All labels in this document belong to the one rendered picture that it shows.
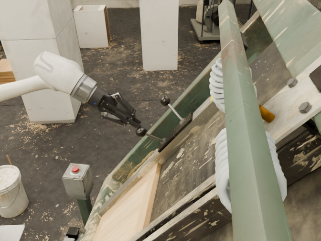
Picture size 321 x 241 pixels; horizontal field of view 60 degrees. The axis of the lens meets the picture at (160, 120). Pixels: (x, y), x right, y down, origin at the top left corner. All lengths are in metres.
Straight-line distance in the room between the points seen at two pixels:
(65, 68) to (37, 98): 2.64
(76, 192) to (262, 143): 1.55
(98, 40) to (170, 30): 1.88
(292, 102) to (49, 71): 0.76
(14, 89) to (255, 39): 0.89
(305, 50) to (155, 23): 4.08
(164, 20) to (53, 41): 1.94
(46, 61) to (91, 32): 4.95
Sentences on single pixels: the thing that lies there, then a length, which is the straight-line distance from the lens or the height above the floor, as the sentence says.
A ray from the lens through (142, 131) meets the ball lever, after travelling 1.00.
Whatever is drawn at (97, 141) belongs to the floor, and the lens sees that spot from 3.33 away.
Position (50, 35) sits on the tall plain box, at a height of 1.12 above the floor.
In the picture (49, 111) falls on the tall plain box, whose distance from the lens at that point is 3.66.
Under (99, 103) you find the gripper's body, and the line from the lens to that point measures 1.02.
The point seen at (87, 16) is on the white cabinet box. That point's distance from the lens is 5.86.
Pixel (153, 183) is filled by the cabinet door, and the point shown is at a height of 1.28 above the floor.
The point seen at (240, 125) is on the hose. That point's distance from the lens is 0.20.
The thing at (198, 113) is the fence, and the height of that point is 1.52.
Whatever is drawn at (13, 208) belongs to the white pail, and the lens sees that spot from 2.77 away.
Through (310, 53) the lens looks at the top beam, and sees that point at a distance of 0.54.
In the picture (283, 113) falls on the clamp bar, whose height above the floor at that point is 1.81.
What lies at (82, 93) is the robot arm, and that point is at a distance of 0.98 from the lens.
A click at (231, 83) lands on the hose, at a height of 1.93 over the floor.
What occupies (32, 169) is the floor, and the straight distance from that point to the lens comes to 3.21.
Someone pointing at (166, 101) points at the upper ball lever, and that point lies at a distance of 1.00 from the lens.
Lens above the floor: 2.05
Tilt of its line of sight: 35 degrees down
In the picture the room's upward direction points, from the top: 1 degrees counter-clockwise
